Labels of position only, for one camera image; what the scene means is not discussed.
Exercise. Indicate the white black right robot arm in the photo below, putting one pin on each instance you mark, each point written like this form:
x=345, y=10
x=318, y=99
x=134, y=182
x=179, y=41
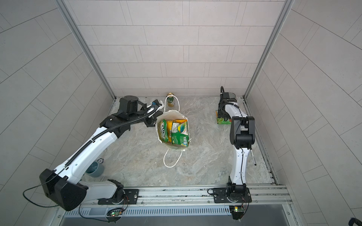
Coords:
x=242, y=137

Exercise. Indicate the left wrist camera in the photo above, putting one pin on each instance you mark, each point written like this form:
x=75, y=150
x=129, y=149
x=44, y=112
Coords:
x=156, y=105

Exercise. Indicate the aluminium corner post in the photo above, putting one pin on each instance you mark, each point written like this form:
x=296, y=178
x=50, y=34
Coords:
x=81, y=41
x=273, y=36

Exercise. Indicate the green chip snack bag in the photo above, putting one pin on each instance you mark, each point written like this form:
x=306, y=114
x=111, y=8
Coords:
x=222, y=121

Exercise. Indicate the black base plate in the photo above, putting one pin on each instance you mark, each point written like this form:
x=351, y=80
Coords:
x=225, y=195
x=124, y=196

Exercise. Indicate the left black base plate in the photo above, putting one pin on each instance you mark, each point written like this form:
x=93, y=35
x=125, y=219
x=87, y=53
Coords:
x=124, y=196

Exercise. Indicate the aluminium mounting rail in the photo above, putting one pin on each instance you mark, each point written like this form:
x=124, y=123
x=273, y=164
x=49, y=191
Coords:
x=175, y=195

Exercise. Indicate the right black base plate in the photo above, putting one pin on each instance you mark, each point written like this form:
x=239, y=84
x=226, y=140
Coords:
x=225, y=195

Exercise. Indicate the controller circuit board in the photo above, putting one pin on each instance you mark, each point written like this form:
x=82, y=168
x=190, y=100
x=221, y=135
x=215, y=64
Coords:
x=237, y=212
x=116, y=212

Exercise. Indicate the teal ceramic cup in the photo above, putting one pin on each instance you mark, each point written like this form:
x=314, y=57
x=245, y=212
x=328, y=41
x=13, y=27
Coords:
x=96, y=169

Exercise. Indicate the right aluminium corner post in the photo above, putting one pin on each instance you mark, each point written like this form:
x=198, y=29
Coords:
x=273, y=36

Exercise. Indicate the left aluminium corner post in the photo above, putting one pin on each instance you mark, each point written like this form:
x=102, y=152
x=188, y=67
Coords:
x=81, y=41

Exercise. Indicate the narrow green snack packet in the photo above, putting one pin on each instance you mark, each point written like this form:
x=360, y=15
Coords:
x=163, y=131

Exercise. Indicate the right controller circuit board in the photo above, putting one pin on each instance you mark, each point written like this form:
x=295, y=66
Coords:
x=237, y=212

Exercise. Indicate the green gold drink can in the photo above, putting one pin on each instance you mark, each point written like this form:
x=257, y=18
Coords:
x=170, y=99

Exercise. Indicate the black marker pen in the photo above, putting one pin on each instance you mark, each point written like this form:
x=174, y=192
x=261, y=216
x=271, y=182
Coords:
x=253, y=157

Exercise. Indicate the left controller circuit board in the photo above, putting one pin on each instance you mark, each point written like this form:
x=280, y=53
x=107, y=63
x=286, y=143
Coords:
x=116, y=212

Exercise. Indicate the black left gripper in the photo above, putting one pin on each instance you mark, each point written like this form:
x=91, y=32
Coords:
x=152, y=119

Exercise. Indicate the green colourful snack bag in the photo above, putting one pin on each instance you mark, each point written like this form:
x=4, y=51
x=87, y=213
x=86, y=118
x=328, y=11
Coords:
x=180, y=134

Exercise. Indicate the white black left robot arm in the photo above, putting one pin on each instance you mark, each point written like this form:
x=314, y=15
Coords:
x=63, y=184

